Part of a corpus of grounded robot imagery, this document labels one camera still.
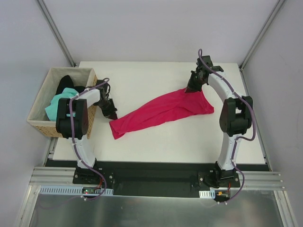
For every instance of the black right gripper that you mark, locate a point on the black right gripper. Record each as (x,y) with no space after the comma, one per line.
(194,82)

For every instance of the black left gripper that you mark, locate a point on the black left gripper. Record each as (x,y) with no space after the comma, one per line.
(108,109)

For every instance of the pink t shirt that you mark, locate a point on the pink t shirt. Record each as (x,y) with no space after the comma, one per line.
(166,108)

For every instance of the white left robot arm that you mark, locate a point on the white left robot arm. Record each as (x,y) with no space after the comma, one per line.
(72,120)

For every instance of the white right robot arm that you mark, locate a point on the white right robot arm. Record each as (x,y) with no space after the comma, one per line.
(237,119)

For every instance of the teal t shirt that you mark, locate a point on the teal t shirt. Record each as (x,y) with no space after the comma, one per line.
(51,109)

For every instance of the black t shirt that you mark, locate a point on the black t shirt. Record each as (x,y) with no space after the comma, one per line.
(66,82)

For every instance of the wicker laundry basket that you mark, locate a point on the wicker laundry basket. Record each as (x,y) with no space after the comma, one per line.
(37,117)

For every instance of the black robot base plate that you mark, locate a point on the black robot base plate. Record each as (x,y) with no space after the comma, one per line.
(181,180)

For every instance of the left white cable duct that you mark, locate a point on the left white cable duct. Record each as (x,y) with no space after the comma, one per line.
(75,190)

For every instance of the white cable duct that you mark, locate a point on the white cable duct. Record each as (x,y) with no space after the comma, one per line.
(207,194)
(75,190)

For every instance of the right aluminium frame post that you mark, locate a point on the right aluminium frame post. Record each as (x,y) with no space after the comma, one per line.
(265,27)

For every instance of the aluminium frame post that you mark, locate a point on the aluminium frame post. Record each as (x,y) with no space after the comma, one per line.
(55,31)
(265,27)

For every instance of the right white cable duct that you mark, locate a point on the right white cable duct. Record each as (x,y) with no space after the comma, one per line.
(207,194)

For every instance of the left aluminium frame post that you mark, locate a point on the left aluminium frame post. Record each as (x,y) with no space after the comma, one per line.
(55,31)

